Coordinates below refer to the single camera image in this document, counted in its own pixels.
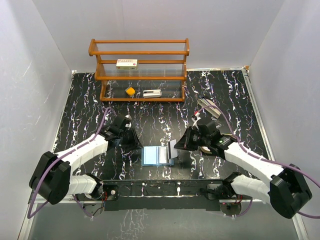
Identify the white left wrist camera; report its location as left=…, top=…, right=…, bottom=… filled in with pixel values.
left=124, top=115, right=132, bottom=129

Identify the white grey stapler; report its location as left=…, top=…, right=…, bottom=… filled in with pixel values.
left=143, top=89, right=162, bottom=99

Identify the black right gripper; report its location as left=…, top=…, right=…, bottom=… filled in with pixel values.
left=174, top=126, right=210, bottom=151

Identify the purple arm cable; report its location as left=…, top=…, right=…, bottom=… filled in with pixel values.
left=197, top=104, right=320, bottom=220
left=26, top=107, right=113, bottom=220

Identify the yellow square block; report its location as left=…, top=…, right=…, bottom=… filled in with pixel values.
left=125, top=87, right=136, bottom=97

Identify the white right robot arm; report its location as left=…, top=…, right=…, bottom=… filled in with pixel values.
left=174, top=119, right=313, bottom=219

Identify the white red paper box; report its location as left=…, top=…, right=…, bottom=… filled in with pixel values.
left=116, top=59, right=138, bottom=70

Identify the beige oval tray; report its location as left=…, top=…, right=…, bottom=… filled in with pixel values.
left=199, top=133, right=232, bottom=155

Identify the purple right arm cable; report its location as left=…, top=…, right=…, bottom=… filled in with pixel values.
left=197, top=104, right=320, bottom=220

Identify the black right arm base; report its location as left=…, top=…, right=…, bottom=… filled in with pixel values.
left=199, top=184, right=253, bottom=220

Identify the blue leather card holder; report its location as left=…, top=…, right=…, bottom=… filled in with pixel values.
left=141, top=146, right=174, bottom=167

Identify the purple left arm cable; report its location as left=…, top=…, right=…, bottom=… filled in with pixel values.
left=26, top=107, right=113, bottom=220

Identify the brown wooden shelf rack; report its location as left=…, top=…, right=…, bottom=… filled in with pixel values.
left=88, top=38, right=190, bottom=102

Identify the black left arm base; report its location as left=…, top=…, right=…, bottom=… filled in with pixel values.
left=72, top=184, right=119, bottom=220

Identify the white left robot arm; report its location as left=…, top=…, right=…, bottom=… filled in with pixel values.
left=29, top=115, right=142, bottom=205

